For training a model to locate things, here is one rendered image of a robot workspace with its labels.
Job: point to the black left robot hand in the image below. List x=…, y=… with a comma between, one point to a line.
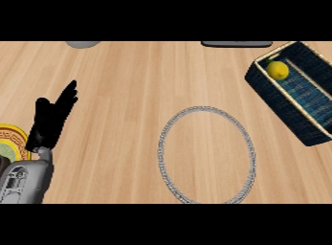
x=50, y=118

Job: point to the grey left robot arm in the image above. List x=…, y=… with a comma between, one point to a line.
x=24, y=180

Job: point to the yellow lemon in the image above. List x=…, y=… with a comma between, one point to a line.
x=278, y=70

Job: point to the dark blue wicker basket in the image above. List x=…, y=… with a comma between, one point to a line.
x=309, y=95

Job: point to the yellow patterned plate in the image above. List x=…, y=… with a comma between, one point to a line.
x=6, y=135

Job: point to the dark grey flat appliance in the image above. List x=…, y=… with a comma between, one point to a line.
x=236, y=43

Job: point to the grey rounded object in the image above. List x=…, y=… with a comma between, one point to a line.
x=81, y=44

